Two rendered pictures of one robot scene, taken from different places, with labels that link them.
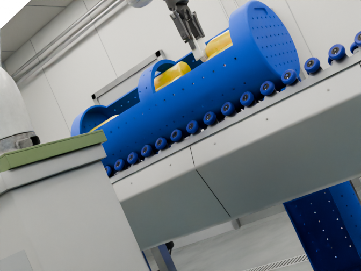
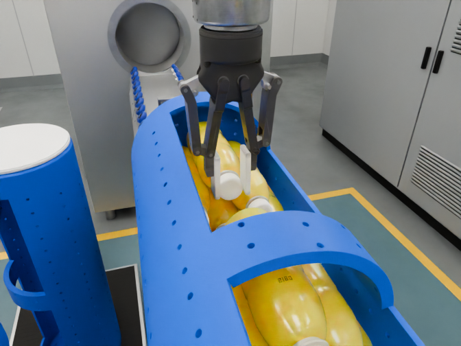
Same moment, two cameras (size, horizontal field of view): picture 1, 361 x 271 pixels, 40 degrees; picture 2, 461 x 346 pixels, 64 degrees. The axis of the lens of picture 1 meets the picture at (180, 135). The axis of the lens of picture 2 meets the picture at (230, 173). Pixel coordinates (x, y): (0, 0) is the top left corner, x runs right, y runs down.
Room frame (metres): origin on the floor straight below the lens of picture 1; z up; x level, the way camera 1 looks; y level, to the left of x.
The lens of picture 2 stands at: (2.00, 0.10, 1.47)
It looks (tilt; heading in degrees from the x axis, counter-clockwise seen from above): 32 degrees down; 218
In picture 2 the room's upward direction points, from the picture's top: straight up
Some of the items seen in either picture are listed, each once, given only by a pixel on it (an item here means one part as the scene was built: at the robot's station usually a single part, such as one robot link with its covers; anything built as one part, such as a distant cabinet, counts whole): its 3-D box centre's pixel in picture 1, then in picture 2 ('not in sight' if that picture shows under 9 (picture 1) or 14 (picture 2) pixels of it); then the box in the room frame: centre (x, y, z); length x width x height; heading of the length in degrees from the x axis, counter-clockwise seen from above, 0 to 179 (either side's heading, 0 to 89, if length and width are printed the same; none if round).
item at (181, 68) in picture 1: (167, 81); (273, 281); (1.75, -0.04, 1.16); 0.19 x 0.07 x 0.07; 53
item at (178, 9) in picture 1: (180, 7); (230, 64); (1.64, -0.18, 1.35); 0.08 x 0.07 x 0.09; 144
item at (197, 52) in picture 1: (195, 49); (245, 169); (1.62, -0.16, 1.20); 0.03 x 0.01 x 0.07; 54
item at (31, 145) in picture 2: not in sight; (13, 146); (1.68, -0.87, 1.03); 0.28 x 0.28 x 0.01
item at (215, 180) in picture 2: (202, 48); (215, 174); (1.66, -0.19, 1.20); 0.03 x 0.01 x 0.07; 54
